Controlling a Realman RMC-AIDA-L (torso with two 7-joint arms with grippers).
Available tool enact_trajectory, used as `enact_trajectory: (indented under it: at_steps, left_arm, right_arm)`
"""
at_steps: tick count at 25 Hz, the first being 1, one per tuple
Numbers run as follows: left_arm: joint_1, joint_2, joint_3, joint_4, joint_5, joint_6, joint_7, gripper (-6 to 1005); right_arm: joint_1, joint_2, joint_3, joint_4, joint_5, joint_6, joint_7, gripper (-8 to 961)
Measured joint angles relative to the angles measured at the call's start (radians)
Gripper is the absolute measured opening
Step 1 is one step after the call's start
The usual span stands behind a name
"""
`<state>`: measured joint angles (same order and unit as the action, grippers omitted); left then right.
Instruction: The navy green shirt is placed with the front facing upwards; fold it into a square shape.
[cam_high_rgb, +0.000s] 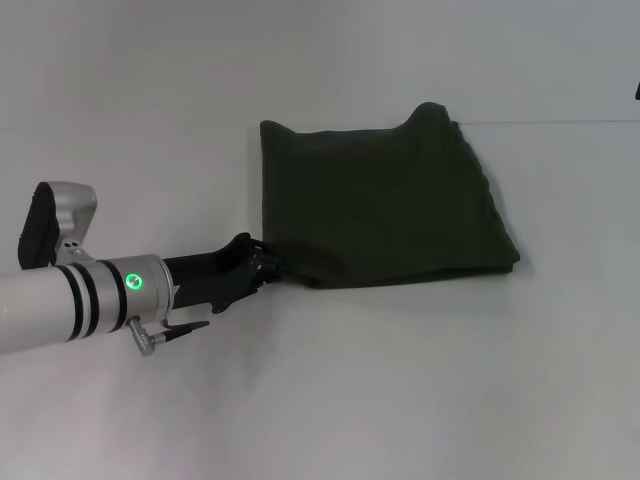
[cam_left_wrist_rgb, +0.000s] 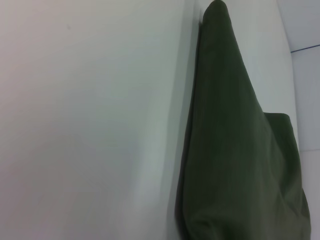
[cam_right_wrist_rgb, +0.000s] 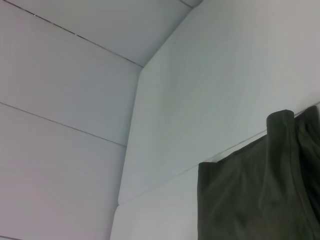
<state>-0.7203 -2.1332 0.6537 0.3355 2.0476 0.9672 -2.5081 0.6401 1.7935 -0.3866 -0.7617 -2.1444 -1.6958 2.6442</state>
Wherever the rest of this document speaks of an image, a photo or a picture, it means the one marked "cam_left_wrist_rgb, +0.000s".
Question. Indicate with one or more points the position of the dark green FREE print T-shirt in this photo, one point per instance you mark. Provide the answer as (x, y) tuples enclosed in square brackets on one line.
[(237, 150)]

